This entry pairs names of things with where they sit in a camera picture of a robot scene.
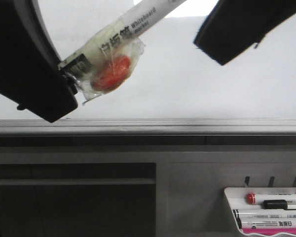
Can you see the black hook left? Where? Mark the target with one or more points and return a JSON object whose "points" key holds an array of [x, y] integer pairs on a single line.
{"points": [[246, 181]]}

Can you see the white whiteboard marker with tape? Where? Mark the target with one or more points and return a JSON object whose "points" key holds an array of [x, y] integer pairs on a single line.
{"points": [[108, 59]]}

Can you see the white whiteboard with metal frame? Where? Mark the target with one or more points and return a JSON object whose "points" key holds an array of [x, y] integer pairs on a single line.
{"points": [[177, 88]]}

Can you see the black hook middle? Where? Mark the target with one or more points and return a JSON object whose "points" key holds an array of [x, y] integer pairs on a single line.
{"points": [[271, 182]]}

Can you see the white marker tray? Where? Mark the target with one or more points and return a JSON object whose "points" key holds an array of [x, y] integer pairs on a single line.
{"points": [[235, 198]]}

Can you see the red capped marker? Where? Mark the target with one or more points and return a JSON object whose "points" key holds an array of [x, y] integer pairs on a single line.
{"points": [[256, 199]]}

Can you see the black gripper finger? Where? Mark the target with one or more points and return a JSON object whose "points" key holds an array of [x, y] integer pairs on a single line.
{"points": [[29, 74], [234, 25]]}

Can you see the black capped marker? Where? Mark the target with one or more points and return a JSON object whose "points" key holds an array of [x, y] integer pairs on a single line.
{"points": [[278, 204]]}

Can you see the white marker with black end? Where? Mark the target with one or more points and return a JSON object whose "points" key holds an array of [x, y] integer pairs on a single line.
{"points": [[264, 213]]}

